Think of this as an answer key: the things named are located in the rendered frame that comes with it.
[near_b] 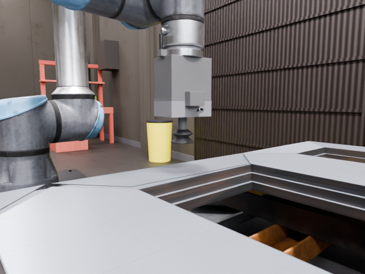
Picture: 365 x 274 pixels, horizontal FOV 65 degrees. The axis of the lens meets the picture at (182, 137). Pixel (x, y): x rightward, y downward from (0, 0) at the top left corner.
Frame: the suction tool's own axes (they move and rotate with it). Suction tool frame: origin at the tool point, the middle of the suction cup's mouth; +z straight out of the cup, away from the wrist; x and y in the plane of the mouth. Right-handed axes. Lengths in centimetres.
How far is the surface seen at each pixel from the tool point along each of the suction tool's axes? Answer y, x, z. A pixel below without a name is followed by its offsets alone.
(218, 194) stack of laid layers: 3.1, -6.7, 8.6
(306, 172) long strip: 17.1, -14.1, 5.0
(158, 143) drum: 191, 365, 60
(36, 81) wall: 100, 1113, -79
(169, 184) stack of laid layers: -6.6, -6.5, 5.3
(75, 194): -20.3, -4.8, 5.0
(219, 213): 21.6, 14.4, 23.3
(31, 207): -25.8, -7.2, 5.0
